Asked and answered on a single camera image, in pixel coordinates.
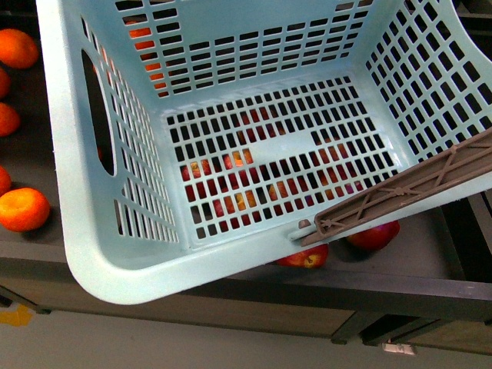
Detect red apple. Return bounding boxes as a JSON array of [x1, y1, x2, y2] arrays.
[[346, 221, 401, 252], [274, 244, 329, 268]]

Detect brown basket handle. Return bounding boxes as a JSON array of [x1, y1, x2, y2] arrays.
[[289, 128, 491, 246]]

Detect light blue plastic basket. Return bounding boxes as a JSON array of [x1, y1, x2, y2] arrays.
[[37, 1, 491, 304]]

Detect orange tangerine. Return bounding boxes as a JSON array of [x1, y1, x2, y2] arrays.
[[1, 28, 39, 69], [0, 102, 21, 137], [1, 188, 51, 232], [0, 68, 12, 99]]

